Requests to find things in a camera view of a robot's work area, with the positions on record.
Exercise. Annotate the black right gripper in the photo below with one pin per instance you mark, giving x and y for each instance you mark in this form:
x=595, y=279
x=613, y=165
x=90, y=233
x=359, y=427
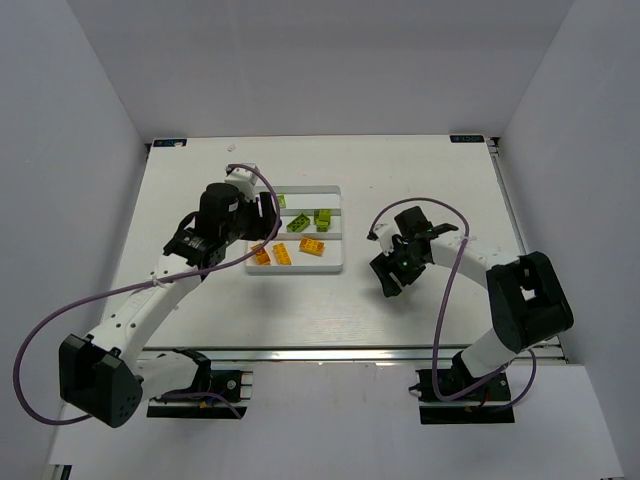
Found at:
x=391, y=270

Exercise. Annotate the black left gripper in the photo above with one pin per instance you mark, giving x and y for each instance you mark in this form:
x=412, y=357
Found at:
x=261, y=220

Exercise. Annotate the orange rounded lego piece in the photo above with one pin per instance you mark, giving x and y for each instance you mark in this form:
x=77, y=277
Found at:
x=260, y=256

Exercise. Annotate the yellow lego brick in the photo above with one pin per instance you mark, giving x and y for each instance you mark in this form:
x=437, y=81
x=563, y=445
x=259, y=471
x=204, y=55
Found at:
x=281, y=254

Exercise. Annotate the lime long lego brick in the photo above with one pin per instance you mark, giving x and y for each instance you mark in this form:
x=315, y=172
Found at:
x=298, y=224

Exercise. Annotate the orange lego brick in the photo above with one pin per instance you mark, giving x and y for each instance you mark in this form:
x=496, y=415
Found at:
x=311, y=246

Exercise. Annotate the lime square lego brick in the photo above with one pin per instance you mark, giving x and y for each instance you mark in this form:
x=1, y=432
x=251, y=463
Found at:
x=322, y=220

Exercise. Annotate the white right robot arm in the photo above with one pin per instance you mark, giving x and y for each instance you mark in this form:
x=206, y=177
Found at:
x=526, y=300

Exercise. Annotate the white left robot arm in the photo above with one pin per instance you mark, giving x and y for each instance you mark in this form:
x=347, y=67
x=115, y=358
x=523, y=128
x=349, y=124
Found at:
x=102, y=373

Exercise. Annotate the blue left corner label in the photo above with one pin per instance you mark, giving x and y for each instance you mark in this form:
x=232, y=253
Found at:
x=169, y=143

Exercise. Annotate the blue corner label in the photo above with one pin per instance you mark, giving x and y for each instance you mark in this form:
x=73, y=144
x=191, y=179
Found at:
x=466, y=138
x=169, y=143

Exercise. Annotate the white three-compartment tray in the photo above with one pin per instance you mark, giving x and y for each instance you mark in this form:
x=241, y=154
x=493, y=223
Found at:
x=307, y=199

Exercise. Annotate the blue right corner label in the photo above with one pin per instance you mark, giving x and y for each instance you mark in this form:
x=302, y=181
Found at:
x=466, y=138

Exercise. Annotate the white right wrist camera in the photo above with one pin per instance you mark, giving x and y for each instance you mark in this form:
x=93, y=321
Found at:
x=383, y=234

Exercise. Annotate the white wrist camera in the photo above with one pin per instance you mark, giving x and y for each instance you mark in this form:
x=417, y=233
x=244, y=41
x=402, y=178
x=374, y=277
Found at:
x=244, y=178
x=383, y=234

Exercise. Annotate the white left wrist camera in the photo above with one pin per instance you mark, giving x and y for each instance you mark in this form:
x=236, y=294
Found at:
x=244, y=178

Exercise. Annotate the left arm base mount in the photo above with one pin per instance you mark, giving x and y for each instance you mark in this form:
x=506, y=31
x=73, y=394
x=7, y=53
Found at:
x=213, y=394

